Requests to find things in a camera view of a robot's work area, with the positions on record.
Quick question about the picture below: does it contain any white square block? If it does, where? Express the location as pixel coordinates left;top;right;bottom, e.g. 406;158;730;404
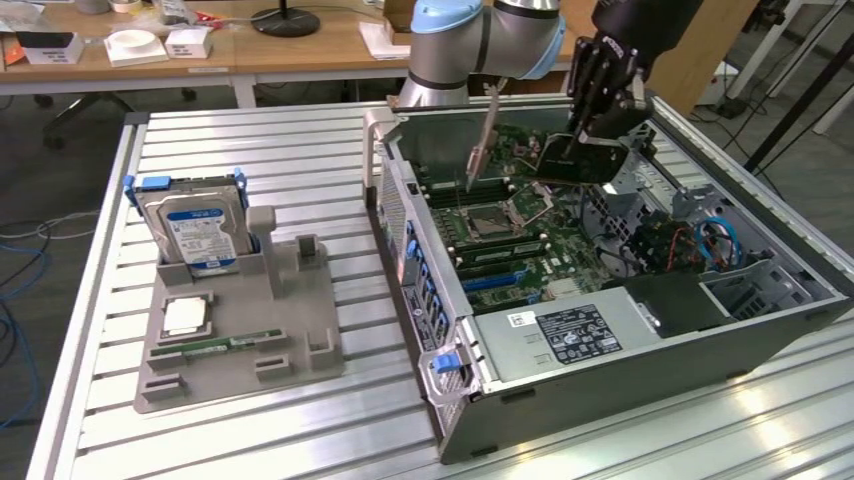
103;28;172;69

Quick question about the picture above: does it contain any hard disk in blue caddy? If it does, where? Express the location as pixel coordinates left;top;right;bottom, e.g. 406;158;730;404
123;167;260;279

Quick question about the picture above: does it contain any green motherboard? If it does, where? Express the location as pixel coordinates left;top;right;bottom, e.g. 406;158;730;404
419;172;629;316

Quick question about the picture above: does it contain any green RAM stick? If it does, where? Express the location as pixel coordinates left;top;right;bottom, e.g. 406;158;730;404
150;327;286;357

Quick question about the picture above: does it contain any wooden cabinet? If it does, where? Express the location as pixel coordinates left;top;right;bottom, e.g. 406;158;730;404
566;0;762;114

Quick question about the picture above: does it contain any grey plastic parts rack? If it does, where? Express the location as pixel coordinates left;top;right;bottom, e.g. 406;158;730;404
135;204;349;415

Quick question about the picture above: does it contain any white floor cable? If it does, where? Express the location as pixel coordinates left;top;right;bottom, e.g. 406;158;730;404
0;209;102;242

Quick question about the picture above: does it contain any white paper stack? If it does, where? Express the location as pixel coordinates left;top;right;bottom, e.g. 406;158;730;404
358;20;413;61

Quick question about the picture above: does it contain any black stand pole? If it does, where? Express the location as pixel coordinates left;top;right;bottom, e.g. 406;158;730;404
741;29;854;176

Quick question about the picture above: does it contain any CPU socket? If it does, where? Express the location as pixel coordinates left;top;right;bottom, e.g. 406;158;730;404
463;202;529;244

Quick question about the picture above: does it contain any open grey PC case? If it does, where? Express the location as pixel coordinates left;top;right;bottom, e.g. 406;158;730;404
359;88;854;464

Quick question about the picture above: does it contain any installed RAM stick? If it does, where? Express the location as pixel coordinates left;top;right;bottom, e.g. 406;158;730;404
458;243;546;265

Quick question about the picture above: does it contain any metal disk bay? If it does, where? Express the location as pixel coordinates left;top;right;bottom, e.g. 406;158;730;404
697;252;820;321
578;149;679;236

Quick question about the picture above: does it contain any small white box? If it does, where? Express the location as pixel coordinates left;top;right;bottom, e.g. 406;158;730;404
163;27;215;60

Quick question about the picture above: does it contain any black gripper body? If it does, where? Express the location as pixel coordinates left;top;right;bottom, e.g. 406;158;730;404
590;0;706;81

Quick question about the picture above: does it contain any black office chair base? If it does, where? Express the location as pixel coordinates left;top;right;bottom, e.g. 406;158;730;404
32;87;200;150

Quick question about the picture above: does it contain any clear plastic bag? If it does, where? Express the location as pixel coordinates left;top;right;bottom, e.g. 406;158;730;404
143;0;226;30

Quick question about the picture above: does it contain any blue expansion slot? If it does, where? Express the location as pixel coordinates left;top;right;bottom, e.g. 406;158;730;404
463;272;526;296

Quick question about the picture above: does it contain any blue floor cable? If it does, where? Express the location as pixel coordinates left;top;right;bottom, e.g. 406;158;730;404
0;244;54;431

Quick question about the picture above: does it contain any silver CPU chip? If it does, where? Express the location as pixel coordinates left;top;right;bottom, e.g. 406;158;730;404
163;298;210;337

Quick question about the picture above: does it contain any orange box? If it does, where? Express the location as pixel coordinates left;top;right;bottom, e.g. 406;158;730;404
0;34;27;72

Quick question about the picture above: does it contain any silver power supply unit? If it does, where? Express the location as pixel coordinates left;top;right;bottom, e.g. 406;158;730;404
469;288;663;382

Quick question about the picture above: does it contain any brown cardboard box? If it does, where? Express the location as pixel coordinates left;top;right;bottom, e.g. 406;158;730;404
381;0;417;35

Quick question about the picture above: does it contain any white pedestal box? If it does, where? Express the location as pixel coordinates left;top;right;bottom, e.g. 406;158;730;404
693;59;742;109

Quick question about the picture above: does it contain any red wire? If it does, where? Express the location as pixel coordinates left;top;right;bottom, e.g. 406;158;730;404
670;227;702;271

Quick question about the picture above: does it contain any blue wire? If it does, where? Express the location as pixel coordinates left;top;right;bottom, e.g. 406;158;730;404
693;214;746;274

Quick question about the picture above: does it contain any wooden desk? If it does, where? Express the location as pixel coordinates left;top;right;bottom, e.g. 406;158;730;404
234;0;602;109
0;0;240;109

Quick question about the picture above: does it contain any metal socket cover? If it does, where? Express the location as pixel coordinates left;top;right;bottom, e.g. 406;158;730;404
506;182;555;221

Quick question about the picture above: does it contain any white table frame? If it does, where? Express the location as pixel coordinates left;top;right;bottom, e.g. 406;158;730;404
723;0;854;136

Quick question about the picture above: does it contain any black lamp base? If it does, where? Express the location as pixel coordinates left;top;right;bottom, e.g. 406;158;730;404
250;0;322;39

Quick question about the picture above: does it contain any white box black lid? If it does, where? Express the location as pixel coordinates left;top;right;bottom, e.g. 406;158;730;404
14;30;87;66

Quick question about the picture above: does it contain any black graphics card metal bracket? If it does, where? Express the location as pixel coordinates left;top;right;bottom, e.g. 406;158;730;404
465;82;633;194

